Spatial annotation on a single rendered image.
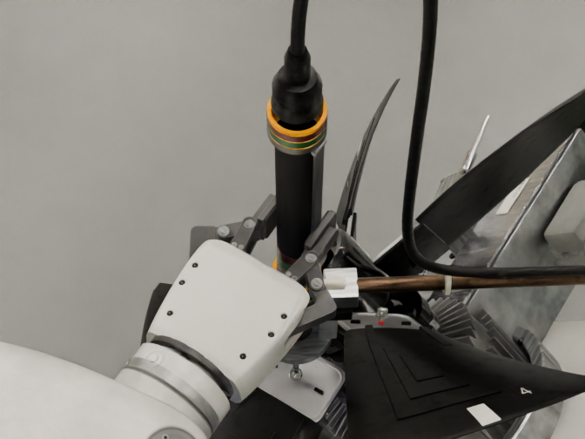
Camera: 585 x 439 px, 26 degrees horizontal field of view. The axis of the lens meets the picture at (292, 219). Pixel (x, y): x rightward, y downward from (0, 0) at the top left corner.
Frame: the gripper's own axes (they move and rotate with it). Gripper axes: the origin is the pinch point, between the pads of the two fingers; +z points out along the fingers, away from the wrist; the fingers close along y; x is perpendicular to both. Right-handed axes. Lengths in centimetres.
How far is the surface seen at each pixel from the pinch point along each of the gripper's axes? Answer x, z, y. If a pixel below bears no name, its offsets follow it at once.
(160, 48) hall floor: -151, 98, -100
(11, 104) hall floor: -150, 66, -120
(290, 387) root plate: -32.0, -1.0, -0.1
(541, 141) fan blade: -20.7, 32.4, 9.8
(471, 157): -43, 41, 0
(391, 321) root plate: -26.2, 8.4, 6.0
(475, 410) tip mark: -9.0, -2.7, 19.2
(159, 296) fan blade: -53, 8, -25
